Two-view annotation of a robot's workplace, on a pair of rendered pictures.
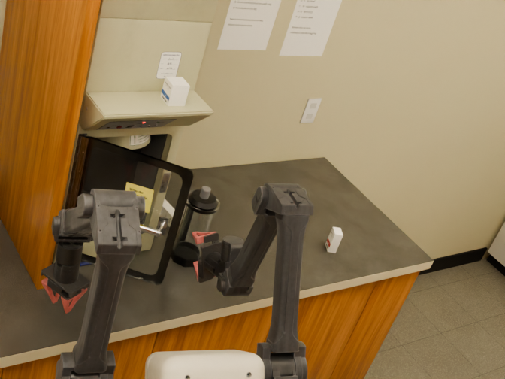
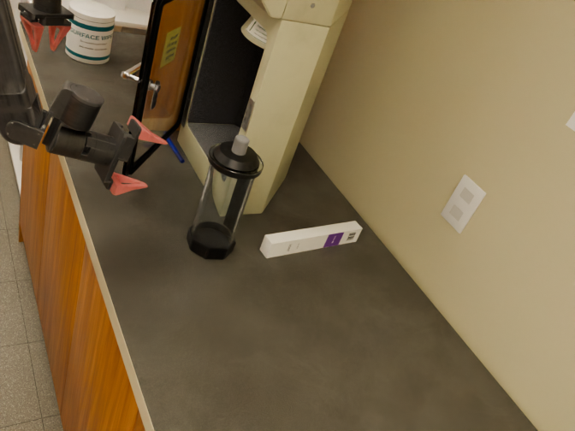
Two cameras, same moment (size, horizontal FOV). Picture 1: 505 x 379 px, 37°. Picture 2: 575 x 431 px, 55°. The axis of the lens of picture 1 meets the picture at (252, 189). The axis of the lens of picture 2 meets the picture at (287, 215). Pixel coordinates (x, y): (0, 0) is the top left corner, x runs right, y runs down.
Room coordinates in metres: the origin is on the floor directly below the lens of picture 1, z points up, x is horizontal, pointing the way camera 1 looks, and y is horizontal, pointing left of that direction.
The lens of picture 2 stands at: (2.06, -0.78, 1.70)
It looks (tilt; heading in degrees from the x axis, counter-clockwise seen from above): 34 degrees down; 93
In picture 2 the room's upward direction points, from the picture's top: 22 degrees clockwise
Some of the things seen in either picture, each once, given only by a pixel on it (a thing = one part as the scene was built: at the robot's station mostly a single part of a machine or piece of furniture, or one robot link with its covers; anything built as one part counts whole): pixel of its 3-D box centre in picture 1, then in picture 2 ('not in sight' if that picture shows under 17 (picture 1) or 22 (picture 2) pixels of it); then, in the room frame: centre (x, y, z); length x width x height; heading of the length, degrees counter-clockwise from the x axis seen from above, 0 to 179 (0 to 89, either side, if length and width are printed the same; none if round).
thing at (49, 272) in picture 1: (66, 270); (47, 0); (1.33, 0.35, 1.22); 0.10 x 0.07 x 0.07; 65
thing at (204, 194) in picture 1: (204, 197); (238, 152); (1.89, 0.13, 1.18); 0.09 x 0.09 x 0.07
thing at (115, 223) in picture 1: (97, 301); not in sight; (1.05, 0.21, 1.42); 0.14 x 0.10 x 0.45; 28
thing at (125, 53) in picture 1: (110, 125); (287, 34); (1.85, 0.44, 1.33); 0.32 x 0.25 x 0.77; 133
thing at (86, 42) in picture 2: not in sight; (90, 32); (1.23, 0.73, 1.02); 0.13 x 0.13 x 0.15
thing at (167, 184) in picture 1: (124, 214); (168, 73); (1.65, 0.31, 1.19); 0.30 x 0.01 x 0.40; 91
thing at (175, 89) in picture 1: (174, 91); not in sight; (1.76, 0.27, 1.54); 0.05 x 0.05 x 0.06; 39
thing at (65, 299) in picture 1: (66, 295); (41, 31); (1.33, 0.34, 1.15); 0.07 x 0.07 x 0.09; 65
